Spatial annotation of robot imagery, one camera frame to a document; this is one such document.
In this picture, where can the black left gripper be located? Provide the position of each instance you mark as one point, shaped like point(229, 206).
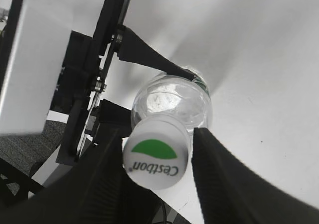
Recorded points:
point(81, 80)

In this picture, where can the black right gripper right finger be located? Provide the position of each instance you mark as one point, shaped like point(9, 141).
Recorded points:
point(230, 193)

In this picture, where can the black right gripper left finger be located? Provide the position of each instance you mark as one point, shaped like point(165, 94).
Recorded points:
point(96, 190)

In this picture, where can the clear Cestbon water bottle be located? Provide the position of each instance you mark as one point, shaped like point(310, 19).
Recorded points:
point(186, 100)

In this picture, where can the white green bottle cap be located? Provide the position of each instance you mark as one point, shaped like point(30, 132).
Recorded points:
point(156, 153)

